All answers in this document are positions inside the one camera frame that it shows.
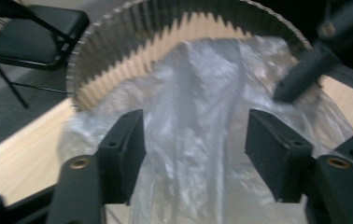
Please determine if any translucent ribbed waste bin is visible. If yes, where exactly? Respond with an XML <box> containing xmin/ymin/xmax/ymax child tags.
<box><xmin>64</xmin><ymin>0</ymin><xmax>315</xmax><ymax>113</ymax></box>

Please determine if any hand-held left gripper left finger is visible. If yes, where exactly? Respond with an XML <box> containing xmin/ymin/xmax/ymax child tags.
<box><xmin>95</xmin><ymin>108</ymin><xmax>148</xmax><ymax>206</ymax></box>

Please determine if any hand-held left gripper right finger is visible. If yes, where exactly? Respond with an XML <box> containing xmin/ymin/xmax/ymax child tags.
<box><xmin>244</xmin><ymin>108</ymin><xmax>318</xmax><ymax>204</ymax></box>

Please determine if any black folding chair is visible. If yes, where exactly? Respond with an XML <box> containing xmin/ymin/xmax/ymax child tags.
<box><xmin>0</xmin><ymin>0</ymin><xmax>92</xmax><ymax>110</ymax></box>

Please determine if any clear plastic bag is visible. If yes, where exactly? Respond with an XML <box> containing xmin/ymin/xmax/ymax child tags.
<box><xmin>57</xmin><ymin>35</ymin><xmax>353</xmax><ymax>224</ymax></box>

